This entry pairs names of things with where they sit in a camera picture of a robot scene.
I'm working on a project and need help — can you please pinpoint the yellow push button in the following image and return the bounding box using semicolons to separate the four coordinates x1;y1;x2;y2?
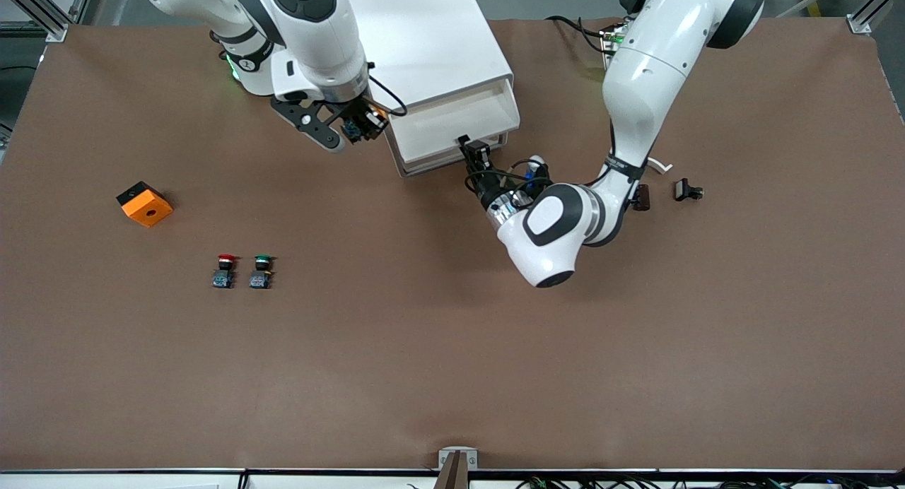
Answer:
341;106;390;143

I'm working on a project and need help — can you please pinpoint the cream white drawer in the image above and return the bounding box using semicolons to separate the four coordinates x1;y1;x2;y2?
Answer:
385;79;522;166
402;150;507;177
399;146;496;167

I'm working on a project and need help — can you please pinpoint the white drawer cabinet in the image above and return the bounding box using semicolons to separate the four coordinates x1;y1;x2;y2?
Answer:
346;0;515;179

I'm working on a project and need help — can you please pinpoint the green push button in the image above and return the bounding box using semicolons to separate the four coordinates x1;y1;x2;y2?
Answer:
249;254;276;290

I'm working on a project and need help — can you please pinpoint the red push button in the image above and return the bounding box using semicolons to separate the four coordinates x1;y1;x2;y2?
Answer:
212;253;239;290

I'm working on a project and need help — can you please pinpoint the orange box with black base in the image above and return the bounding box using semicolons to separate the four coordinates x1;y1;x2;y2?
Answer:
116;181;174;228

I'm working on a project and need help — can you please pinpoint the brown pole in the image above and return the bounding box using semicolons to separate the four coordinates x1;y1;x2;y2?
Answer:
434;451;469;489

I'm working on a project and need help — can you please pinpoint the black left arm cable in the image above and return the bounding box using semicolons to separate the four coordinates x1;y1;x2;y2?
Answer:
463;157;552;200

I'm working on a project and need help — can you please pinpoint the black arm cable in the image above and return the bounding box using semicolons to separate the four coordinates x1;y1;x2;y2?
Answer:
463;157;552;200
366;74;409;119

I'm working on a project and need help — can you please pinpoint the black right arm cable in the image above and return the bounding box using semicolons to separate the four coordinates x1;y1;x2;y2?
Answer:
366;74;409;119

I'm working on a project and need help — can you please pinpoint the black base cable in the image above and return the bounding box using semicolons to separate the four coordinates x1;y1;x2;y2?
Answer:
546;14;616;55

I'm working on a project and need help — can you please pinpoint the grey metal bracket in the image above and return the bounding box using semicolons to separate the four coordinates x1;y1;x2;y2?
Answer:
438;447;479;471

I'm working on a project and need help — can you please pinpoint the aluminium frame profile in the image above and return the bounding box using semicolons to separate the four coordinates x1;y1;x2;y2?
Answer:
0;0;71;43
846;0;905;35

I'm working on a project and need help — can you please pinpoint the white table edge rail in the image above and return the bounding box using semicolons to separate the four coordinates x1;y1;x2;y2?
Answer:
0;466;905;489

